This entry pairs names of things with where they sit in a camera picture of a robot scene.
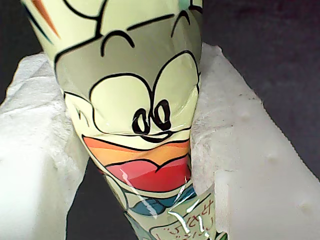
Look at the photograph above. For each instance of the snack bar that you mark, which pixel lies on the snack bar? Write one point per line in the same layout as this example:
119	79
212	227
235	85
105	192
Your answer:
125	100

